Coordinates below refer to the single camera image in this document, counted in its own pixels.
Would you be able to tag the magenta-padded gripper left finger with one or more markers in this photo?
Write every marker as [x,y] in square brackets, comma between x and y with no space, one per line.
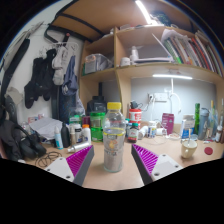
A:
[68,166]

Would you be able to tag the white under-shelf light bar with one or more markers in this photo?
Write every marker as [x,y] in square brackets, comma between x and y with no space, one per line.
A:
[172,76]

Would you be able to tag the cream ceramic cup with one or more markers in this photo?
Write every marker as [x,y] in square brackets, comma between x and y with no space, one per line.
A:
[188,151]

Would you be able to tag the dark red-labelled small bottle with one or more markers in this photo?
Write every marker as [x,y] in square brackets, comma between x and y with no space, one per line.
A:
[133,134]

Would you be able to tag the red and white can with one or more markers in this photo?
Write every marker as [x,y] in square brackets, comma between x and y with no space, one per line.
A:
[135,116]

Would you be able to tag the tall green bottle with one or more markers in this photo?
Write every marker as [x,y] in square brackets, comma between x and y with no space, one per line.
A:
[197,118]

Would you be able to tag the black slim bottle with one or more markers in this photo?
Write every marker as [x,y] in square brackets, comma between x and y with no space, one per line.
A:
[65,136]

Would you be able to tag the white paper sheets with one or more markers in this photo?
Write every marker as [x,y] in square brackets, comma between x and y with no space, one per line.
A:
[45,127]

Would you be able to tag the white hanging garment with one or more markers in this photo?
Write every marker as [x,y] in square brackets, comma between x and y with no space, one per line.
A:
[60,65]

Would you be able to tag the blue hanging garment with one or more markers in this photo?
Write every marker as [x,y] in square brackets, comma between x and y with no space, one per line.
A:
[70,78]

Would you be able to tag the blue and white carton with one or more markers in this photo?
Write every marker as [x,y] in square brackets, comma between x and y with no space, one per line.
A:
[187,126]

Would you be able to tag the black bag with headphones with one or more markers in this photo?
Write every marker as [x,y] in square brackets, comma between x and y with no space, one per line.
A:
[18,140]

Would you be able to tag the white wall socket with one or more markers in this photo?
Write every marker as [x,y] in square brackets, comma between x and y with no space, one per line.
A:
[160,97]

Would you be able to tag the black hanging garment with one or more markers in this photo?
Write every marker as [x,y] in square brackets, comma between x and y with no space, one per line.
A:
[38,85]

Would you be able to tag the magenta pouch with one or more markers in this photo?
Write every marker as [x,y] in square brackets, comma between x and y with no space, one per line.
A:
[167,123]

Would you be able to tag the clear gold-capped glass bottle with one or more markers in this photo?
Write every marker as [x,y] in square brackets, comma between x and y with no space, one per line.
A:
[212,120]

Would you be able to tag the grey shaker bottle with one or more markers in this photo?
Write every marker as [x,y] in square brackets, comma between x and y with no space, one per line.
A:
[203,125]

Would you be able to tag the green jar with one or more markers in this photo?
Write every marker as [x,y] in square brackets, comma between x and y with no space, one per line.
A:
[97,128]

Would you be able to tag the wooden shelf unit with books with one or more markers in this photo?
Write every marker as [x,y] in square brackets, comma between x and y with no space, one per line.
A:
[123,71]

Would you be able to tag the white lying tube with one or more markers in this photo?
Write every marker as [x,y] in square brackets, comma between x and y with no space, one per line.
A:
[78,147]

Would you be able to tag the white orange-capped bottle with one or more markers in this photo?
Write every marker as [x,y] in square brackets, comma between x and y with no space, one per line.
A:
[86,135]

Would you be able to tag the white ceiling tube light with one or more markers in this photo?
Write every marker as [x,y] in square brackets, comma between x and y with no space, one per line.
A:
[144,11]

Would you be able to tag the black rubber band loops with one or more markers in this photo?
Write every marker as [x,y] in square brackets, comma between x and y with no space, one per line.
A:
[46,156]

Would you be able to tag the spoon in cream cup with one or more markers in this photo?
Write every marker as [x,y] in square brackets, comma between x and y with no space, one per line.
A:
[189,135]

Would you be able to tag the clear yellow-capped drink bottle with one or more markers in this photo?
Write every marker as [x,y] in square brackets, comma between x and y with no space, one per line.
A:
[114,143]

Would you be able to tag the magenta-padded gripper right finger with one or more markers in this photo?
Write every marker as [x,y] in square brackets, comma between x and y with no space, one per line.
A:
[156,165]

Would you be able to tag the flat round red coaster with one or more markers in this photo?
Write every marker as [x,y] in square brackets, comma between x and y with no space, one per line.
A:
[208,150]

